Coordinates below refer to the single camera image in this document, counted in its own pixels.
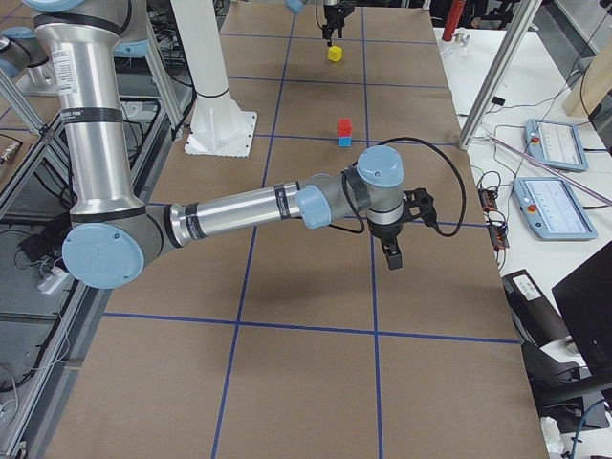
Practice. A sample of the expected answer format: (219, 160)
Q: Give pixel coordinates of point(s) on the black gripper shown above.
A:
(331, 12)
(383, 230)

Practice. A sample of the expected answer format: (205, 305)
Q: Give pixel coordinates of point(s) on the yellow block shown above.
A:
(335, 53)

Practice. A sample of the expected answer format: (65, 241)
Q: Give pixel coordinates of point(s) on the red block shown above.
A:
(344, 128)

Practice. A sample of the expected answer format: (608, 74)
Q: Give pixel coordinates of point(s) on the blue block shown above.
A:
(344, 141)

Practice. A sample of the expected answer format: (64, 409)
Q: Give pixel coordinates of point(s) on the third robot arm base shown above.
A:
(26, 63)

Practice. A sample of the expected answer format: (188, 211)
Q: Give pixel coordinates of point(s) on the orange terminal board near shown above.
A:
(498, 232)

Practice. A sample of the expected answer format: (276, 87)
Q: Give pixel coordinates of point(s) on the orange terminal board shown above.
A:
(498, 232)
(487, 198)

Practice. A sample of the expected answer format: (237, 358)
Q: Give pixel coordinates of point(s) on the orange terminal board far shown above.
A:
(487, 198)

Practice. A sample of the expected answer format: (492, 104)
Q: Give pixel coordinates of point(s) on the red cylinder bottle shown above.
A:
(454, 14)

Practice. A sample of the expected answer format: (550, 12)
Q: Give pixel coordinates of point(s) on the metal fitting with white tube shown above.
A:
(461, 38)

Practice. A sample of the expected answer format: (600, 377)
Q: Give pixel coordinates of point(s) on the black box with label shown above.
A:
(533, 313)

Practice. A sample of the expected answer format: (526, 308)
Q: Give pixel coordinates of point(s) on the near teach pendant tablet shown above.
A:
(552, 210)

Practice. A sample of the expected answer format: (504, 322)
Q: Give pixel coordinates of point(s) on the teach pendant tablet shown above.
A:
(552, 210)
(556, 144)

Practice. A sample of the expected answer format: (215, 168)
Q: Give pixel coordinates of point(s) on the black monitor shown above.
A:
(584, 301)

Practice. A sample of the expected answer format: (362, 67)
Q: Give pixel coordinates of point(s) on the far teach pendant tablet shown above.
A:
(556, 144)

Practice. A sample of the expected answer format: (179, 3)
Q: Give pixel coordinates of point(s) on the black monitor stand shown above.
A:
(563, 390)

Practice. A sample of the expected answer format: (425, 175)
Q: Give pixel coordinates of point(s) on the wooden board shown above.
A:
(592, 87)

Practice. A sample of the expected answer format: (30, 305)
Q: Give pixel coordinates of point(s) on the white power strip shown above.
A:
(52, 282)

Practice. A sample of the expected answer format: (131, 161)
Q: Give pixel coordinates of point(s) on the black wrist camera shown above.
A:
(419, 204)

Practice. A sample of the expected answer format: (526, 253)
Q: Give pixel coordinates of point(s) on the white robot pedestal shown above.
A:
(218, 126)

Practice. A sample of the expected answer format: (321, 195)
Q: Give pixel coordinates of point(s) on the aluminium frame post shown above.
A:
(500, 64)

